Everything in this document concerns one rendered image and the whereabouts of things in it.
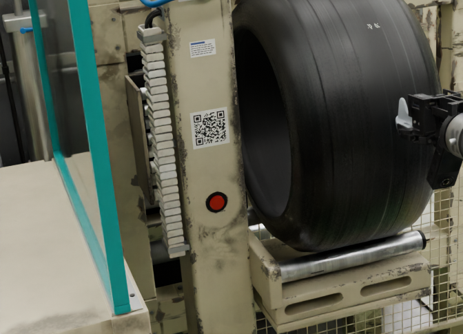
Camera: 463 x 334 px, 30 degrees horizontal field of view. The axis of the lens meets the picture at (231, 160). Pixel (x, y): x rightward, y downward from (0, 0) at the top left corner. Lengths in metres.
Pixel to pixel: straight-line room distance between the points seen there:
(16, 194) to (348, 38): 0.66
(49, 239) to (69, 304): 0.18
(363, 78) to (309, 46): 0.11
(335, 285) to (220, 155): 0.37
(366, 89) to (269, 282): 0.44
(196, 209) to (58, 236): 0.57
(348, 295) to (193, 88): 0.55
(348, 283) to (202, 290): 0.30
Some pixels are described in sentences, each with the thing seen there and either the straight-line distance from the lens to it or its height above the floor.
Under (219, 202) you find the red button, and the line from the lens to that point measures 1.74.
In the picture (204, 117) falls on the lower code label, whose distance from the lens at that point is 1.67.
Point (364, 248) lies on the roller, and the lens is 1.84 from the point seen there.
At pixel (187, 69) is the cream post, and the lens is 1.64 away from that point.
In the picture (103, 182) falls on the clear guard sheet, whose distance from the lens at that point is 0.93.
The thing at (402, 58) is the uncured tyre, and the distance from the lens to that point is 1.63.
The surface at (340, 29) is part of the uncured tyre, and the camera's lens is 1.62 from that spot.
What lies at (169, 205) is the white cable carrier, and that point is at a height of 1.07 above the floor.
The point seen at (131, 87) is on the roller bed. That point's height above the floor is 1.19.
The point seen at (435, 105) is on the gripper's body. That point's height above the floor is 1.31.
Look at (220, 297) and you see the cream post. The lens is 1.85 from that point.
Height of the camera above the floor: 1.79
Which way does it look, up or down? 22 degrees down
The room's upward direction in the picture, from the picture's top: 5 degrees counter-clockwise
